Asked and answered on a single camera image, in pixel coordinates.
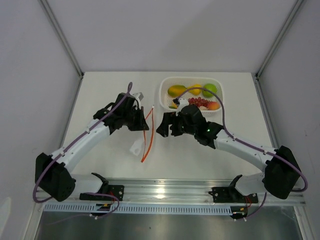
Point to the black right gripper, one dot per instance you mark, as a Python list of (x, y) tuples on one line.
[(169, 118)]

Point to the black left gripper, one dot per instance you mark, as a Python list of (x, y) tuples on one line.
[(141, 125)]

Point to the clear zip bag orange zipper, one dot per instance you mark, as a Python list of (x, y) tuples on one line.
[(142, 146)]

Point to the orange with green leaf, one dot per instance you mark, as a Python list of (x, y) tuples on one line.
[(172, 107)]

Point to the red orange peach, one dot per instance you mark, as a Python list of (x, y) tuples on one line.
[(212, 106)]

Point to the green apple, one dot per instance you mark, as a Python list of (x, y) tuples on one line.
[(209, 88)]

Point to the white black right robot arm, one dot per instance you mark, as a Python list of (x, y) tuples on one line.
[(279, 171)]

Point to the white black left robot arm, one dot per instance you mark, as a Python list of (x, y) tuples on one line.
[(53, 171)]

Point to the green yellow mango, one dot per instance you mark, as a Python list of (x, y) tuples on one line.
[(176, 90)]

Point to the red grape bunch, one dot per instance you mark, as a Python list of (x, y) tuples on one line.
[(199, 102)]

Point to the yellow lemon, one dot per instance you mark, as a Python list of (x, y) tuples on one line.
[(195, 89)]

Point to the white perforated plastic basket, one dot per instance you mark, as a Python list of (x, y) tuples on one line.
[(166, 101)]

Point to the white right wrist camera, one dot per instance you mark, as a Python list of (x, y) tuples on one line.
[(180, 103)]

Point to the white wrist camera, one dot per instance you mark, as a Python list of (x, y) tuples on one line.
[(138, 95), (180, 103)]

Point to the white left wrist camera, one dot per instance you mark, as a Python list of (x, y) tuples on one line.
[(138, 95)]

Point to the aluminium mounting rail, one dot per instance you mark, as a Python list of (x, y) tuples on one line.
[(158, 191)]

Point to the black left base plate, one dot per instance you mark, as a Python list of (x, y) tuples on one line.
[(105, 193)]

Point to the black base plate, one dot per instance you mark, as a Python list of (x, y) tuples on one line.
[(230, 195), (105, 193)]

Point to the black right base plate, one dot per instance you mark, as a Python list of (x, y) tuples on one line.
[(230, 195)]

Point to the white slotted cable duct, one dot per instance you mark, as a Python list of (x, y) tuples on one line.
[(128, 208)]

